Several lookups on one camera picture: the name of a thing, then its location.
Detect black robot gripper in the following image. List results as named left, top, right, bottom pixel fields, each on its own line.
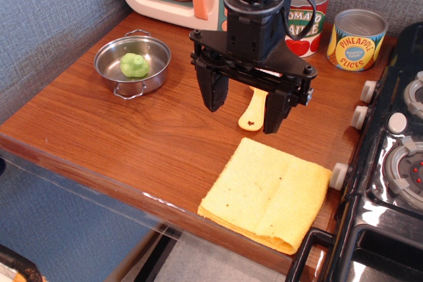
left=190, top=0, right=317, bottom=134

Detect yellow towel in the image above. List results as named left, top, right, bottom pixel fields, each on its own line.
left=197, top=138, right=332, bottom=255

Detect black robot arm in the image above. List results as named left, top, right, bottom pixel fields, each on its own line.
left=189, top=0, right=317, bottom=134

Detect yellow toy dish brush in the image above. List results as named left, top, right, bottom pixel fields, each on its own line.
left=238, top=83, right=275, bottom=131

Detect tomato sauce toy can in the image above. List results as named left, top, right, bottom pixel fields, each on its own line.
left=286, top=0, right=329, bottom=57

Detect small steel pot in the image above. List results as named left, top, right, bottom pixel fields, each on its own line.
left=94, top=29, right=171, bottom=100

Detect middle white stove knob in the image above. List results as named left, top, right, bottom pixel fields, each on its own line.
left=350, top=106, right=368, bottom=130

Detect white stove knob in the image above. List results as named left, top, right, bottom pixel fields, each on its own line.
left=329, top=162, right=349, bottom=191
left=360, top=81, right=377, bottom=104
left=350, top=106, right=368, bottom=130

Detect green toy vegetable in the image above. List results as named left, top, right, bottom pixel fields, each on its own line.
left=120, top=53, right=150, bottom=77

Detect upper white stove knob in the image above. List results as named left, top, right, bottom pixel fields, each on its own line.
left=360, top=81, right=377, bottom=104

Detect lower white stove knob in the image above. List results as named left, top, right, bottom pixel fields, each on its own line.
left=329, top=162, right=349, bottom=191

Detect pineapple slices toy can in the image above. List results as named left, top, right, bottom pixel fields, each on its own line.
left=327, top=9, right=388, bottom=72

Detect round white stove button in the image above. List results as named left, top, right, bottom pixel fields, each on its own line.
left=387, top=112, right=407, bottom=134

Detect grey rear stove burner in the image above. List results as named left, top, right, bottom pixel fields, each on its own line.
left=403, top=71, right=423, bottom=119

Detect grey stove burner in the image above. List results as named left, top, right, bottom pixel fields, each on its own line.
left=403, top=71, right=423, bottom=119
left=384, top=136, right=422, bottom=210

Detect grey front stove burner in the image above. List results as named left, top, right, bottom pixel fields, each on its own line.
left=384, top=136, right=422, bottom=210

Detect black toy stove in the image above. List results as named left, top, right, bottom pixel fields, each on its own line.
left=286, top=21, right=423, bottom=282

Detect clear acrylic table guard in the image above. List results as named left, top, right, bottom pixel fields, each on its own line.
left=1, top=132, right=291, bottom=273

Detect orange object bottom left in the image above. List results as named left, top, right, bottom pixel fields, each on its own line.
left=1, top=245, right=45, bottom=282

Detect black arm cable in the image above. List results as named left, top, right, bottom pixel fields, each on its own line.
left=280, top=0, right=319, bottom=42

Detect black oven door handle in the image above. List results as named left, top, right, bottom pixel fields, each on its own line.
left=286, top=227, right=336, bottom=282

